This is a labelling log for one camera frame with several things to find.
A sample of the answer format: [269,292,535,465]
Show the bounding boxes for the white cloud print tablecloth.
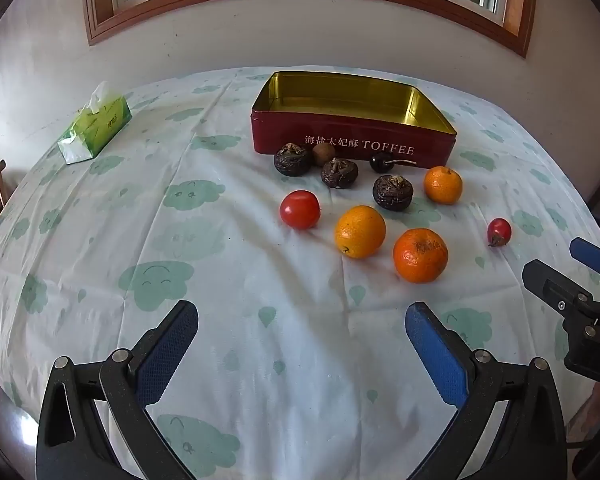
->
[0,66,600,480]

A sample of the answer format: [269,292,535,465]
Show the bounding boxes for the small red cherry tomato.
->
[487,217,512,248]

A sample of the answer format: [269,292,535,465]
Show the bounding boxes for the large scuffed orange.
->
[393,228,449,284]

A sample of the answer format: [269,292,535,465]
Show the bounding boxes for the dark water chestnut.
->
[321,157,359,190]
[372,175,415,212]

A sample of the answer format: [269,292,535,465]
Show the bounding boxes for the dark wrinkled passion fruit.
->
[273,143,313,177]

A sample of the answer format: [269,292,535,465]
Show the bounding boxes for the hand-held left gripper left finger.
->
[36,300,200,480]

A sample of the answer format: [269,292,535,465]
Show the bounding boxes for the small tangerine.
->
[424,166,464,205]

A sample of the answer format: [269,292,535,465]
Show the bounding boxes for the green tissue box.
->
[57,81,133,166]

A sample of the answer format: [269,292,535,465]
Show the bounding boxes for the wooden framed window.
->
[82,0,538,58]

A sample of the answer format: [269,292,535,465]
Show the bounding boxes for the small brown round fruit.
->
[311,142,337,167]

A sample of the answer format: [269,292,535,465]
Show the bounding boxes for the red tin box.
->
[250,71,457,167]

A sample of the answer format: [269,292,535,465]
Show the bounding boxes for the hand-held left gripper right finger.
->
[405,302,567,480]

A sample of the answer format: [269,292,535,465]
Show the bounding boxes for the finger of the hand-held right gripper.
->
[522,259,600,333]
[570,238,600,278]

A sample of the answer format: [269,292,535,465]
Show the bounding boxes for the dark cherry with stem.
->
[369,152,417,173]

